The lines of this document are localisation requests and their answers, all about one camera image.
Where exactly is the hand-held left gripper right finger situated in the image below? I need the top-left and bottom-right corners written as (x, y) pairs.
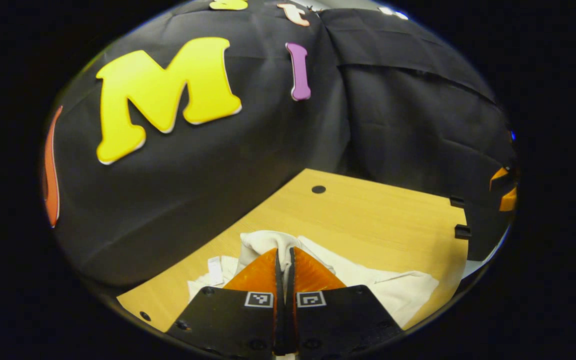
top-left (284, 246), bottom-right (404, 358)

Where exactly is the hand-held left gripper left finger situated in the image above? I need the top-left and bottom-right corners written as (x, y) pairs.
top-left (165, 247), bottom-right (285, 358)

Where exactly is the cream white sweatshirt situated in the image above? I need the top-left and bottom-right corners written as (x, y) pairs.
top-left (187, 230), bottom-right (440, 328)

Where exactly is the black backdrop cloth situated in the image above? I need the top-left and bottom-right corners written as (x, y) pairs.
top-left (42, 0), bottom-right (519, 288)

